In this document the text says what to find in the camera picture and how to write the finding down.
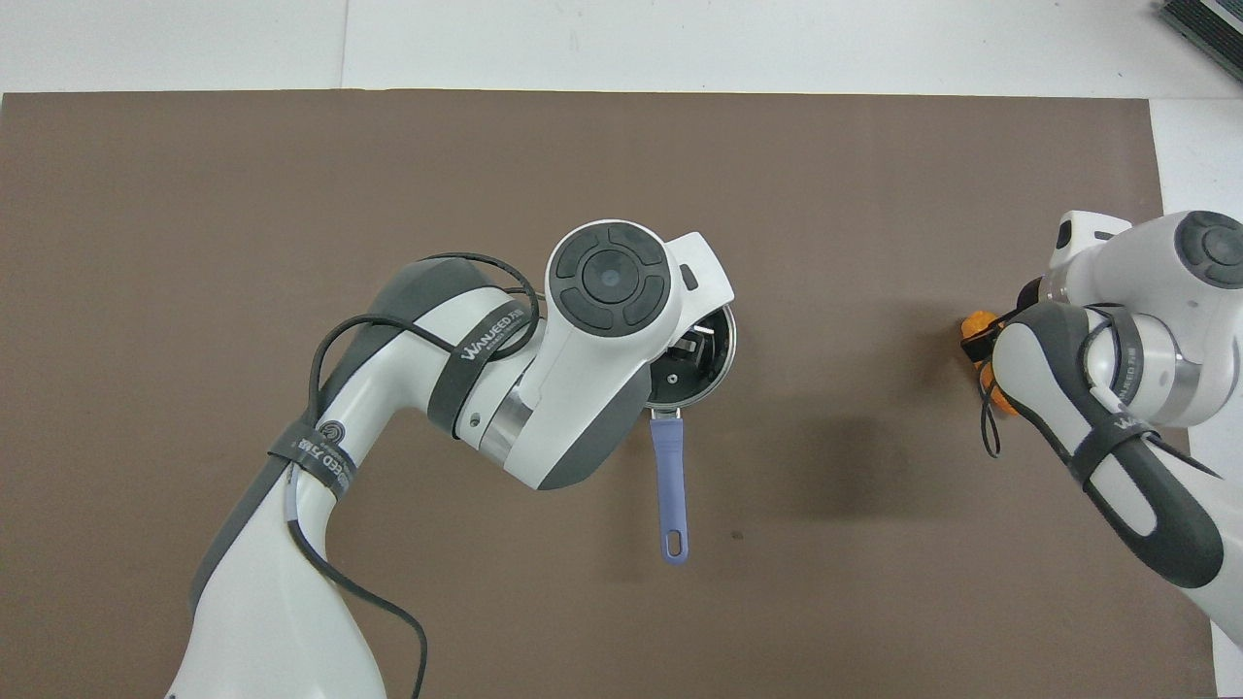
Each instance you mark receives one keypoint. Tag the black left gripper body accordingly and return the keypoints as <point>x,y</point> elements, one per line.
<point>694,347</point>

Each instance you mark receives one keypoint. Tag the brown table mat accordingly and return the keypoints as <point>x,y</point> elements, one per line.
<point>194,194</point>

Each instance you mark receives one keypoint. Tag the yellow corn cob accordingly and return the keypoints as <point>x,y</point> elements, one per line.
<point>1000,393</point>

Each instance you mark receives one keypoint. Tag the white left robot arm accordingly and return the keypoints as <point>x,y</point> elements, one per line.
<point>583,369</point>

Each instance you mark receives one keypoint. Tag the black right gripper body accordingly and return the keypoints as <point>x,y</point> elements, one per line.
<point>1031,293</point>

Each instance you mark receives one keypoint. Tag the dark ribbed device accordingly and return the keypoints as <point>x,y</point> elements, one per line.
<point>1214,24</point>

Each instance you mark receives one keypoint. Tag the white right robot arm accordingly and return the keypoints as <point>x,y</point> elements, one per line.
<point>1146,359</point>

